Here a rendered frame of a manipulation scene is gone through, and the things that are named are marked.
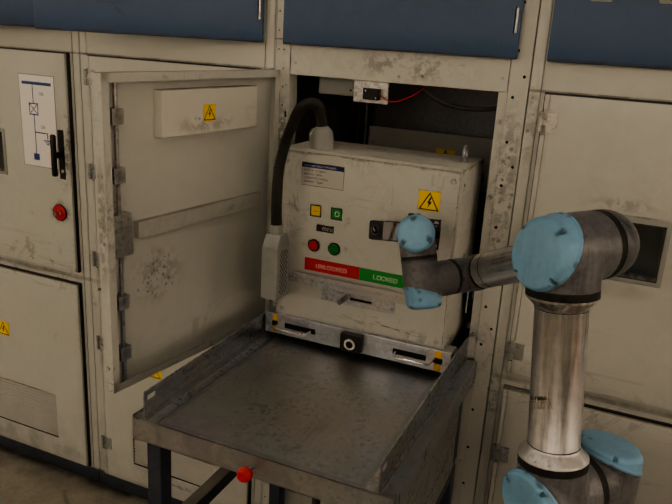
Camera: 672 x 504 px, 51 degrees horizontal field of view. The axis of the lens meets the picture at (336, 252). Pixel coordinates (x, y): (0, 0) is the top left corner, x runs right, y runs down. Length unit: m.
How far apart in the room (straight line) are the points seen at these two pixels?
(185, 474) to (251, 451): 1.13
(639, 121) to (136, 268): 1.22
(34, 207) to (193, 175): 0.95
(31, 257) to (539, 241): 2.00
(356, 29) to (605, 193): 0.74
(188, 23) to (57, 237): 0.95
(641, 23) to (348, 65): 0.72
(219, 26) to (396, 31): 0.50
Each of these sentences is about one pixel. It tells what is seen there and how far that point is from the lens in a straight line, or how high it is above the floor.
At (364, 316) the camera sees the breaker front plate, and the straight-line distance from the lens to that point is 1.89.
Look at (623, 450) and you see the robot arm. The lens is 1.37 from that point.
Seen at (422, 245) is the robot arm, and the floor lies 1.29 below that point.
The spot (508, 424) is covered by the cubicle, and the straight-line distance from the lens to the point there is 2.04.
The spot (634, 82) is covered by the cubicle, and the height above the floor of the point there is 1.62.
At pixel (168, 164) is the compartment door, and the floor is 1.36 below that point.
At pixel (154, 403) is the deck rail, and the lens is 1.67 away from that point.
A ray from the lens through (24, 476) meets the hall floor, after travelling 3.07.
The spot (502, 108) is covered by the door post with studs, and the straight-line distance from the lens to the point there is 1.83.
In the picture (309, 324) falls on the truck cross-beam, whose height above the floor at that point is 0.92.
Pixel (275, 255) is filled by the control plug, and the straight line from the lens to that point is 1.82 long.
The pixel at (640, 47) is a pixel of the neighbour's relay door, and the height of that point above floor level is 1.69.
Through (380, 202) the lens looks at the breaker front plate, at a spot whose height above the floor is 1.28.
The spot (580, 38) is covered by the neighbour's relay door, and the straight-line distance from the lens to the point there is 1.77.
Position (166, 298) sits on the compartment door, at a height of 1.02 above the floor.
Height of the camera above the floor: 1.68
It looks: 17 degrees down
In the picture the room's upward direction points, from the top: 3 degrees clockwise
